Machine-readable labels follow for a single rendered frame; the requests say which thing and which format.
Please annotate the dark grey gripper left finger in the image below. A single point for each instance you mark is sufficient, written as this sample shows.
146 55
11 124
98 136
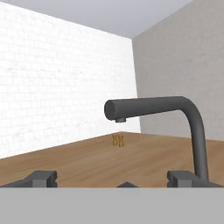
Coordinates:
40 178

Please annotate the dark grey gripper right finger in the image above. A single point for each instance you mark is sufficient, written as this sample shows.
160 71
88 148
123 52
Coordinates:
180 178

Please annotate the dark grey sink faucet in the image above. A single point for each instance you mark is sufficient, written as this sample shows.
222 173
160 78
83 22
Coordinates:
163 106

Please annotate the small wooden shaker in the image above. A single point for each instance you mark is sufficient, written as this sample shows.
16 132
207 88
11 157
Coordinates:
115 140
121 141

